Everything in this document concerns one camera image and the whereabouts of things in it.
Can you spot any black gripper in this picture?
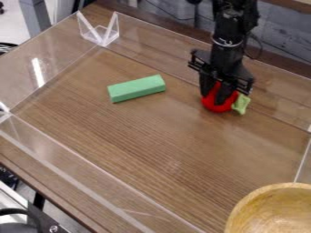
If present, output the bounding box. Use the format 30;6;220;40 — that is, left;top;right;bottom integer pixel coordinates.
188;49;253;106

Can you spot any red plush fruit green stem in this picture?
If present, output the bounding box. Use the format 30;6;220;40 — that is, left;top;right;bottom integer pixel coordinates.
201;82;251;115

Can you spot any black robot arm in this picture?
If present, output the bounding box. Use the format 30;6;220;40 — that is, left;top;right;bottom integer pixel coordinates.
188;0;260;106

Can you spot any green rectangular block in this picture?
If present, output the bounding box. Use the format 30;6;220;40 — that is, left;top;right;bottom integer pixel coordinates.
106;75;166;103

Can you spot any wooden bowl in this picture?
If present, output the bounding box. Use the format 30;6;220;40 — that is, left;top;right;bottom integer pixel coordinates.
223;183;311;233

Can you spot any grey table leg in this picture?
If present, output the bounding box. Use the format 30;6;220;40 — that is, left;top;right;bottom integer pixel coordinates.
18;0;50;37

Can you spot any black metal base device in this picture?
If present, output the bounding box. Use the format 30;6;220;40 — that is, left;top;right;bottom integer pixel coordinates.
0;208;72;233

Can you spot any clear acrylic corner bracket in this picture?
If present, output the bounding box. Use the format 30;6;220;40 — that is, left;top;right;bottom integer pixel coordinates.
76;11;120;47

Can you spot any black cable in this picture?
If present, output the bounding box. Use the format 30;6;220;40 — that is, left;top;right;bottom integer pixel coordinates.
0;208;46;233

